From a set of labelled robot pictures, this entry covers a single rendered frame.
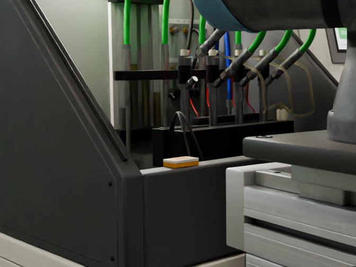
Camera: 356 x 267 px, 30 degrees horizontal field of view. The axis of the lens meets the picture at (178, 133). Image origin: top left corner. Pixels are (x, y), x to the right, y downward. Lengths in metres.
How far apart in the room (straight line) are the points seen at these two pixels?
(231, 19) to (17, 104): 0.66
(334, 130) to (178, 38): 1.15
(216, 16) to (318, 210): 0.21
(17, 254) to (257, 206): 0.67
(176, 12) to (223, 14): 1.09
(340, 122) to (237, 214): 0.19
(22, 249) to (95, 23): 0.58
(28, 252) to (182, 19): 0.78
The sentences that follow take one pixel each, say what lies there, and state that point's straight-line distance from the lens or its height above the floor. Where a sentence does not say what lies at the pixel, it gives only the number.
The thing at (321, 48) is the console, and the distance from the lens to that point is 1.71.
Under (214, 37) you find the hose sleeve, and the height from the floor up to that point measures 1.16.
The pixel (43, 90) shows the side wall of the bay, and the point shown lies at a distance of 1.15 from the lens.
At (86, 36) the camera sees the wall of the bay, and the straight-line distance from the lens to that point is 1.57.
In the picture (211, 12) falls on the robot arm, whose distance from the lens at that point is 0.65.
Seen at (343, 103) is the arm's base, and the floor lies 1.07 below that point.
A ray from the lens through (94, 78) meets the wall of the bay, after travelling 1.58.
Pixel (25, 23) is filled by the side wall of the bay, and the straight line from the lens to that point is 1.20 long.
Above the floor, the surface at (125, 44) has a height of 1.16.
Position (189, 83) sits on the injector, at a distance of 1.36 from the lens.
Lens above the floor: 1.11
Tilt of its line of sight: 6 degrees down
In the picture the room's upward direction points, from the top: 1 degrees counter-clockwise
